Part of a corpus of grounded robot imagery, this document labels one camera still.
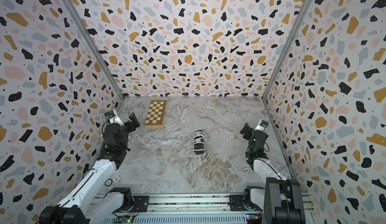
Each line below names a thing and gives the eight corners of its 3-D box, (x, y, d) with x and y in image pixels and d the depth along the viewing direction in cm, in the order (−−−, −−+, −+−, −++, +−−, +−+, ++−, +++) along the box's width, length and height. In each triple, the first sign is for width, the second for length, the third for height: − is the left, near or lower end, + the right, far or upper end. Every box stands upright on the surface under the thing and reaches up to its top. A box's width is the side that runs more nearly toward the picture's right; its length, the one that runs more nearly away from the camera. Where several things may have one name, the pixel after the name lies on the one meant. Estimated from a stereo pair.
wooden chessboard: (144, 127, 106) (143, 124, 103) (152, 103, 121) (151, 100, 118) (163, 128, 106) (162, 125, 103) (168, 103, 121) (167, 100, 118)
